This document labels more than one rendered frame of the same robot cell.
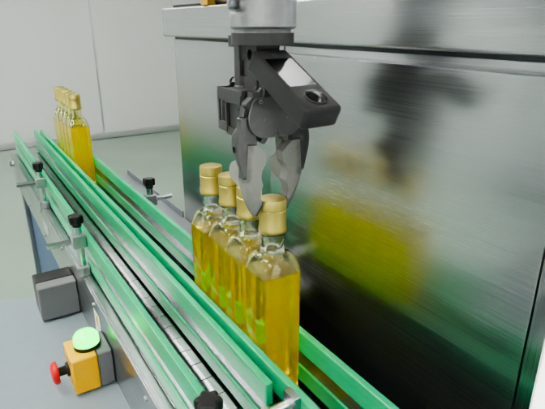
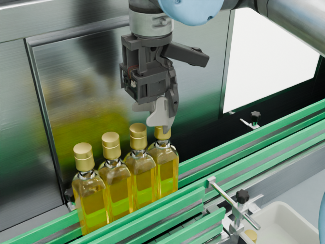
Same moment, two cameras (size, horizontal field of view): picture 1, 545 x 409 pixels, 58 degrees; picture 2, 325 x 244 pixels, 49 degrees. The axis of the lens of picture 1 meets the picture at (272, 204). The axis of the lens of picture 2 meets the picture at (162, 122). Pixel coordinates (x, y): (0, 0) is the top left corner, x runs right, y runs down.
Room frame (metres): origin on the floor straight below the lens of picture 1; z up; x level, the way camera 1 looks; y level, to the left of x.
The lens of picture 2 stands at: (0.57, 0.60, 1.59)
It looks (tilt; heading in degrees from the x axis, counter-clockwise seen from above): 36 degrees down; 270
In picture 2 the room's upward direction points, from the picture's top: straight up
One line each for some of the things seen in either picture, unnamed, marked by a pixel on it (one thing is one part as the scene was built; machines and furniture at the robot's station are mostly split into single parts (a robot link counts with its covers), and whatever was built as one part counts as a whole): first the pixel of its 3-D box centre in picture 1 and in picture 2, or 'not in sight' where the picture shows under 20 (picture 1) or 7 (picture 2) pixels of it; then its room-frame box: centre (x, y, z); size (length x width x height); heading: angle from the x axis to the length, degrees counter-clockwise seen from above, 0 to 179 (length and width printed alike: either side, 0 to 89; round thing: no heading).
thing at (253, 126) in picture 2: not in sight; (247, 128); (0.32, -0.25, 0.94); 0.07 x 0.04 x 0.13; 123
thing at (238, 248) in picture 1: (251, 300); (140, 189); (0.62, 0.03, 0.99); 0.06 x 0.06 x 0.21; 34
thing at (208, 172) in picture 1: (211, 178); (83, 156); (0.72, 0.09, 1.14); 0.04 x 0.04 x 0.04
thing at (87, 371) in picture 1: (87, 363); not in sight; (0.74, 0.33, 0.79); 0.07 x 0.07 x 0.07; 33
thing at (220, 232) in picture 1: (233, 283); (117, 199); (0.67, 0.06, 0.99); 0.06 x 0.06 x 0.21; 33
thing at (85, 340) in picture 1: (86, 337); not in sight; (0.74, 0.33, 0.84); 0.04 x 0.04 x 0.03
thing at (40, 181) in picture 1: (32, 187); not in sight; (1.28, 0.66, 0.94); 0.07 x 0.04 x 0.13; 123
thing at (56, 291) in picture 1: (56, 293); not in sight; (0.97, 0.49, 0.79); 0.08 x 0.08 x 0.08; 33
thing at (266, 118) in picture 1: (259, 86); (149, 64); (0.60, 0.02, 1.29); 0.09 x 0.08 x 0.12; 32
